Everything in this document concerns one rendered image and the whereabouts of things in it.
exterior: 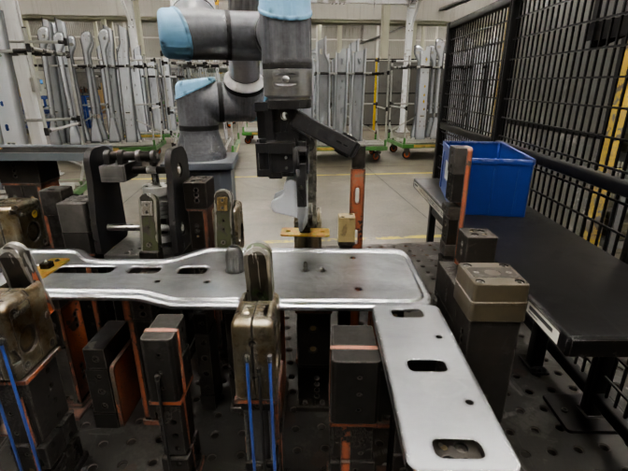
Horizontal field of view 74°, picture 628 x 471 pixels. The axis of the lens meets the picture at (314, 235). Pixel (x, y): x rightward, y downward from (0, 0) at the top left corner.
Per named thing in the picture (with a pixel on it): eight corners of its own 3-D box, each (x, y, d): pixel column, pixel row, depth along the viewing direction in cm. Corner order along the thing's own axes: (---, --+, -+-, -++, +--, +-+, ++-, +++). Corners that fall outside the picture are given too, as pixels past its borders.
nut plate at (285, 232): (279, 236, 70) (279, 229, 70) (281, 229, 74) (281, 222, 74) (329, 236, 70) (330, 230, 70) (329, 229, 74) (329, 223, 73)
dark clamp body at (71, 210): (74, 363, 98) (36, 206, 85) (101, 331, 111) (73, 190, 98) (119, 363, 98) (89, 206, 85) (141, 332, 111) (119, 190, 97)
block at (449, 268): (438, 434, 78) (457, 290, 68) (423, 390, 89) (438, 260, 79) (454, 435, 78) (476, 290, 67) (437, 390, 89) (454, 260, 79)
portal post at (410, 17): (404, 135, 1145) (413, -1, 1033) (394, 131, 1230) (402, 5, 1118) (416, 134, 1148) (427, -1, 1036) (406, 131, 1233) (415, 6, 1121)
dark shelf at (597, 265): (563, 359, 51) (569, 337, 50) (412, 187, 135) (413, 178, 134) (749, 361, 50) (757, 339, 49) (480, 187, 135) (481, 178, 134)
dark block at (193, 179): (200, 350, 102) (181, 181, 88) (207, 334, 109) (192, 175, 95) (221, 350, 102) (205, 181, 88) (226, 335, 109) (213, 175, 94)
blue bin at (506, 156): (450, 214, 97) (457, 158, 92) (437, 184, 125) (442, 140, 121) (527, 218, 94) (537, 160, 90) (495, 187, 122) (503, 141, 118)
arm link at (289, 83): (312, 69, 67) (311, 67, 59) (313, 99, 68) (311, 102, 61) (265, 70, 67) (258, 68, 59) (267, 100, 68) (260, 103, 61)
